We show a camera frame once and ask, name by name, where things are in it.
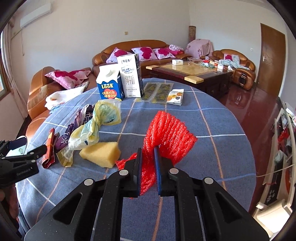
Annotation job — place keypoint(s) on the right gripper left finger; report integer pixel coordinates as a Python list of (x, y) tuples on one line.
[(137, 171)]

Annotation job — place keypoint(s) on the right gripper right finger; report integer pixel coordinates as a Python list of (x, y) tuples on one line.
[(157, 161)]

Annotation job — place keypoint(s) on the red foam net sleeve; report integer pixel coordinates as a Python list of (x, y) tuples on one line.
[(174, 141)]

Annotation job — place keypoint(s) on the yellow sponge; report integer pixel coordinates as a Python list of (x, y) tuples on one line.
[(104, 154)]

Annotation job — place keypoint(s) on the red paper packet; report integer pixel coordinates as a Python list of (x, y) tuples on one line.
[(48, 158)]

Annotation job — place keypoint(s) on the purple snack wrapper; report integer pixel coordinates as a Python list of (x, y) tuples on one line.
[(82, 117)]

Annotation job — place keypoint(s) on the pale yellow plastic bag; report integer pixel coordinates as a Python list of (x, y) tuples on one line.
[(106, 112)]

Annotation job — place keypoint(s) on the person's left hand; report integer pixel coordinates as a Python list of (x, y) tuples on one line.
[(2, 196)]

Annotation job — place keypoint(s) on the blue plaid tablecloth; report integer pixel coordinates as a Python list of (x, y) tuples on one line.
[(222, 151)]

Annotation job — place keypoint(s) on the small white snack box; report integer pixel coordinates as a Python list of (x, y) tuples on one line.
[(175, 97)]

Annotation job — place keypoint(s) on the green clear sachet strip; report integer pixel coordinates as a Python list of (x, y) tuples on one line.
[(156, 92)]

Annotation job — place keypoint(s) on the beige curtain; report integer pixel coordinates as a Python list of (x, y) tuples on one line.
[(6, 59)]

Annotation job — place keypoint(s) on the folded white cloth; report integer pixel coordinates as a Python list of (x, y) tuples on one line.
[(63, 96)]

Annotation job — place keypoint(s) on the blue Look milk carton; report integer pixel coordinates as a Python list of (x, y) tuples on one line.
[(109, 82)]

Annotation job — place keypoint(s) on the brown leather chaise sofa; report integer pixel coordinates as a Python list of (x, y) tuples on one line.
[(41, 87)]

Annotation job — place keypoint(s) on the white tall milk carton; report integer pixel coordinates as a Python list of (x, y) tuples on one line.
[(131, 77)]

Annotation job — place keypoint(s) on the white tissue box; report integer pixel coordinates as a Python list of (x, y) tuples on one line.
[(177, 62)]

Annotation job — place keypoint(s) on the wooden coffee table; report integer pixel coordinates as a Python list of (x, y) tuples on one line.
[(211, 81)]

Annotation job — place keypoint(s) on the pink floral pillow right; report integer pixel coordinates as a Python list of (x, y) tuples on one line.
[(163, 53)]

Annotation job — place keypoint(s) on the pink floral pillow middle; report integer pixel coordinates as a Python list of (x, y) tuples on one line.
[(144, 53)]

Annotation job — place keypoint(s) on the pink floral pillow on chaise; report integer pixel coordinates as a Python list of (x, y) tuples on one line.
[(69, 80)]

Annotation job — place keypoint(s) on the pink floral pillow left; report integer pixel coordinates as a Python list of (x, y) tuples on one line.
[(115, 54)]

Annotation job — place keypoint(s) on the brown leather three-seat sofa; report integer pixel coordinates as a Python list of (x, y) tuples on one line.
[(100, 59)]

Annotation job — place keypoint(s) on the pink cloth covered object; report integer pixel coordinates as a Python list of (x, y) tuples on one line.
[(199, 47)]

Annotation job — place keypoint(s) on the brown leather armchair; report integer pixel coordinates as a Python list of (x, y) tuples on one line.
[(243, 68)]

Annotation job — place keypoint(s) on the brown wooden door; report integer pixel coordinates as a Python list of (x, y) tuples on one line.
[(272, 60)]

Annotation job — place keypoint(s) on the white wall air conditioner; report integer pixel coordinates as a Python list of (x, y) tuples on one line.
[(35, 15)]

